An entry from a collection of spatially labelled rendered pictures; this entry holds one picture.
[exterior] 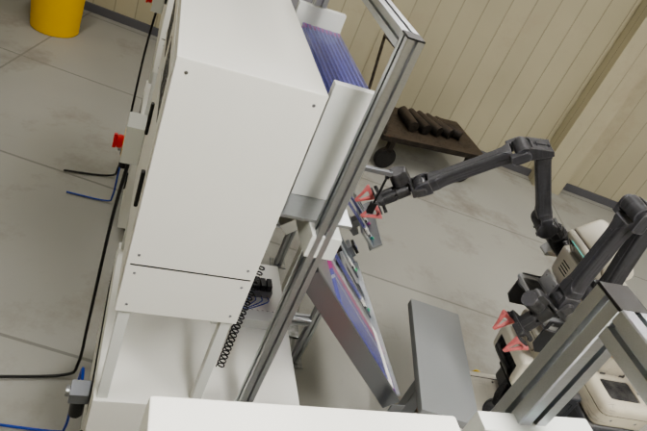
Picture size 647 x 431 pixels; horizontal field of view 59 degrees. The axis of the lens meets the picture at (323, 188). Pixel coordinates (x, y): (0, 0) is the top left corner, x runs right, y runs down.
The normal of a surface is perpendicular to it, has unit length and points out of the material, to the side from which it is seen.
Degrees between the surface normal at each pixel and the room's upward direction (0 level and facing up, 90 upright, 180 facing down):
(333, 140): 90
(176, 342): 0
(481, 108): 90
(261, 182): 90
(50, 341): 0
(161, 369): 0
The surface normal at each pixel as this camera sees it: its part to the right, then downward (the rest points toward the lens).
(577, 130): -0.07, 0.52
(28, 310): 0.35, -0.79
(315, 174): 0.17, 0.58
